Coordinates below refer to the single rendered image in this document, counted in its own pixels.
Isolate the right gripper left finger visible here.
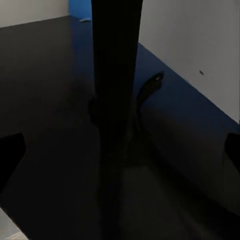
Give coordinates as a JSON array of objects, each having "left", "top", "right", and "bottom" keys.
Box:
[{"left": 0, "top": 133, "right": 26, "bottom": 193}]

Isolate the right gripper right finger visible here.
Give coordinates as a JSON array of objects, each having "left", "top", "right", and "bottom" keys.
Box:
[{"left": 224, "top": 133, "right": 240, "bottom": 173}]

